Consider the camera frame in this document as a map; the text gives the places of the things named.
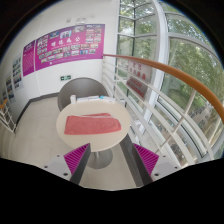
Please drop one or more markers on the pink folded towel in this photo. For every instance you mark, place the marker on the pink folded towel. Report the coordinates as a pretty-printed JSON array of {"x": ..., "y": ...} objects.
[{"x": 92, "y": 124}]

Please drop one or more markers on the small magenta wall poster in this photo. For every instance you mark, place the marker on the small magenta wall poster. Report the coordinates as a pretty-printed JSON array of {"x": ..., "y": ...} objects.
[{"x": 28, "y": 58}]

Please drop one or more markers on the white window frame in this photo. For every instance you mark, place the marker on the white window frame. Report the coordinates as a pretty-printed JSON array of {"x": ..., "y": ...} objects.
[{"x": 152, "y": 29}]

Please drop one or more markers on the orange wooden handrail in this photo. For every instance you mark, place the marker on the orange wooden handrail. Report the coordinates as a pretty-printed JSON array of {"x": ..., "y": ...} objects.
[{"x": 186, "y": 78}]

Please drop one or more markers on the red and white sign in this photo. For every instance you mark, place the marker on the red and white sign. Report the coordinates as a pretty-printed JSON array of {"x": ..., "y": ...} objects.
[{"x": 139, "y": 77}]

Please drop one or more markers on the white box on table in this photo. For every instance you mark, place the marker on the white box on table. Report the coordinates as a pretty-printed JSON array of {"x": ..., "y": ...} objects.
[{"x": 74, "y": 99}]

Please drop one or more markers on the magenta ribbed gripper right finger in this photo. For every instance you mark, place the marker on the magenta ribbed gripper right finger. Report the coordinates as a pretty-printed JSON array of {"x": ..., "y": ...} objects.
[{"x": 144, "y": 165}]

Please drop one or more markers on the white metal railing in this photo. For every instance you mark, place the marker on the white metal railing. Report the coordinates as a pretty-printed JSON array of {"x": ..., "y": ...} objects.
[{"x": 150, "y": 113}]

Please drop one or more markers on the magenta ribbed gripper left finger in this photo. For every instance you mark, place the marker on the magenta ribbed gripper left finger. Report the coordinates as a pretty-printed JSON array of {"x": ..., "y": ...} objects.
[{"x": 71, "y": 165}]

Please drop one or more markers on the green exit sign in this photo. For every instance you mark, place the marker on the green exit sign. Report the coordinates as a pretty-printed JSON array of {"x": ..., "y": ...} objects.
[{"x": 66, "y": 77}]

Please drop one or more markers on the grey round-backed chair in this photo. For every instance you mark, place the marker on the grey round-backed chair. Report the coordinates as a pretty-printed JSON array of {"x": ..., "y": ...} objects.
[{"x": 80, "y": 87}]

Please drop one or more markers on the round white table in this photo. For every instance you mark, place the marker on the round white table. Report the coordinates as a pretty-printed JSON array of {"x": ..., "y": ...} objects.
[{"x": 101, "y": 144}]

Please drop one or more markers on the white photo poster board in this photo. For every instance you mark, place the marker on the white photo poster board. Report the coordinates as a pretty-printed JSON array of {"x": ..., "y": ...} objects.
[{"x": 17, "y": 73}]

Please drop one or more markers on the large magenta wall poster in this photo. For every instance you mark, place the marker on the large magenta wall poster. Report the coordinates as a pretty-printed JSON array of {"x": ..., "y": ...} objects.
[{"x": 74, "y": 43}]

